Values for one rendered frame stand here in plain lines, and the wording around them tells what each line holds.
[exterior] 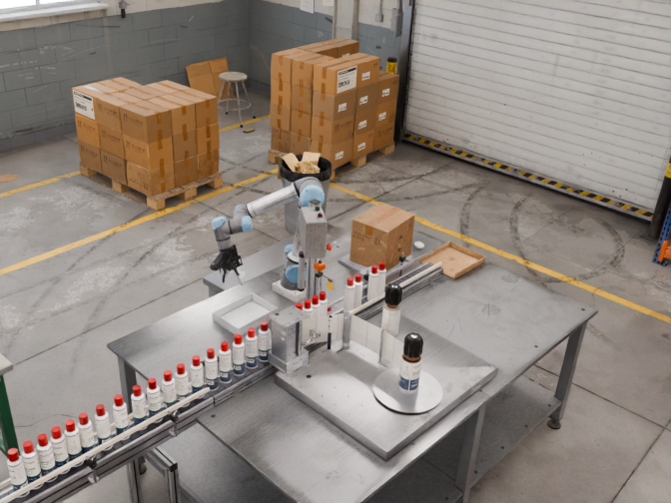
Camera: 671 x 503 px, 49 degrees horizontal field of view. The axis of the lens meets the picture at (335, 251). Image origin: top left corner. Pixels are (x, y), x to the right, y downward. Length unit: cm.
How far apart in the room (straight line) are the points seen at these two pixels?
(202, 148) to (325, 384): 408
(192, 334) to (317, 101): 398
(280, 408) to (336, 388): 26
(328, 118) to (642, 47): 288
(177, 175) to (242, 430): 408
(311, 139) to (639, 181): 316
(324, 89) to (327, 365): 416
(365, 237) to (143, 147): 301
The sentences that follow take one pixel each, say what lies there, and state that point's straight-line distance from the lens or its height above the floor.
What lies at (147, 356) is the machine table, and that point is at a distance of 359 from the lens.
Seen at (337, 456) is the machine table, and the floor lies 83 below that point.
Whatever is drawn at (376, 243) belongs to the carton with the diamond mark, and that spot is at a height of 103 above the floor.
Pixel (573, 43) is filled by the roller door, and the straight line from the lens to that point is 736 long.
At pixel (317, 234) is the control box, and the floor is 142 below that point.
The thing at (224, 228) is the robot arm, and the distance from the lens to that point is 367.
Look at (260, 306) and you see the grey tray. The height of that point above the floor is 83.
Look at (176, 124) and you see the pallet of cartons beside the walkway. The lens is 674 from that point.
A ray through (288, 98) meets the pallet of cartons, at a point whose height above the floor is 74.
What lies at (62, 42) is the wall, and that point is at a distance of 863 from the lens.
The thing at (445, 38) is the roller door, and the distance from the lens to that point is 804.
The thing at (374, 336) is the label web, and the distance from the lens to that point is 340.
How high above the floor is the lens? 297
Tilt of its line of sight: 29 degrees down
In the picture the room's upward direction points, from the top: 3 degrees clockwise
